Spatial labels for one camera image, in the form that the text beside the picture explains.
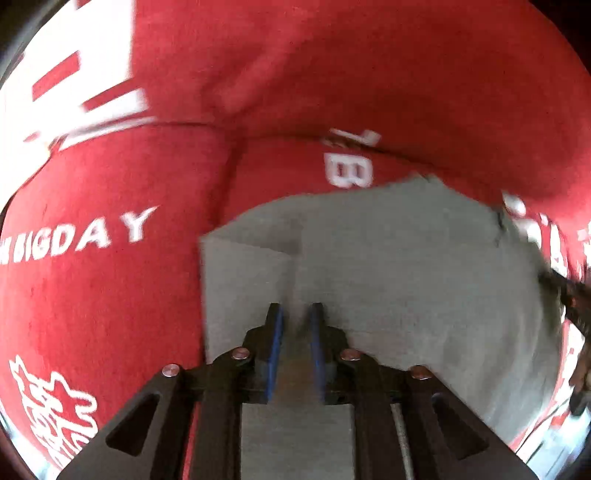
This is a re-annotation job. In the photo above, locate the grey sweatshirt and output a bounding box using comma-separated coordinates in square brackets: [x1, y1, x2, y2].
[200, 177, 561, 479]

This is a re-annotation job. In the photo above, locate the person's right hand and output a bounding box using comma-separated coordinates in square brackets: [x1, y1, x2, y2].
[569, 340, 590, 417]

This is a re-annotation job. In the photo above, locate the red printed bed cover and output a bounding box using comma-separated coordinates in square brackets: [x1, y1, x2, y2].
[1, 1, 590, 479]

